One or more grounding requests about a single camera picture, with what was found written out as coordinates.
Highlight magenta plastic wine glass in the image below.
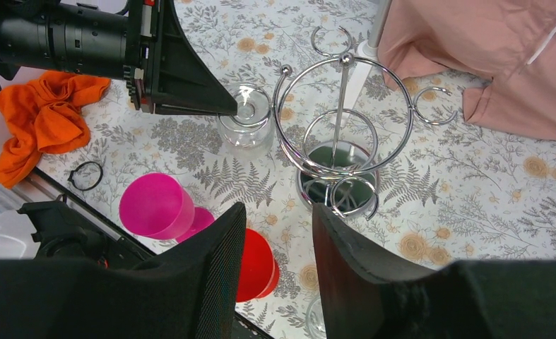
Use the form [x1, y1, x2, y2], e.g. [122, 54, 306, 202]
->
[119, 173, 215, 242]

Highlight chrome wine glass rack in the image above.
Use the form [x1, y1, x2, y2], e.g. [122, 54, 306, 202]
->
[272, 27, 458, 220]

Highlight red plastic wine glass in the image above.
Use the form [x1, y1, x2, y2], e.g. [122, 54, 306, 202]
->
[236, 229, 280, 303]

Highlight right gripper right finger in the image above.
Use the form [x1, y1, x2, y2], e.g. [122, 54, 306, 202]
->
[312, 203, 556, 338]

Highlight floral table cloth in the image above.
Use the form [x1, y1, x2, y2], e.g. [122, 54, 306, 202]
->
[38, 1, 556, 338]

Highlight black ring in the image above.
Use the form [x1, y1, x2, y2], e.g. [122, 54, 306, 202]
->
[66, 160, 105, 193]

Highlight pink shorts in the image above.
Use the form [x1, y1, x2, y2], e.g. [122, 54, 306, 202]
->
[378, 1, 556, 141]

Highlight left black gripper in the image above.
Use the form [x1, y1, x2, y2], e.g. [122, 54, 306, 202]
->
[0, 1, 237, 116]

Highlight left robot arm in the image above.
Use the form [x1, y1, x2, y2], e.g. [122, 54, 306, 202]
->
[0, 1, 237, 189]

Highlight orange cloth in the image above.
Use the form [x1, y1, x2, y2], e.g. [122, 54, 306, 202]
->
[0, 71, 111, 189]

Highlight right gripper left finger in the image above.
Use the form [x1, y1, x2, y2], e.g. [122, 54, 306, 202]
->
[0, 202, 246, 338]

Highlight clear ribbed wine glass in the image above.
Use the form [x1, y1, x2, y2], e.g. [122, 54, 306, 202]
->
[306, 295, 327, 339]

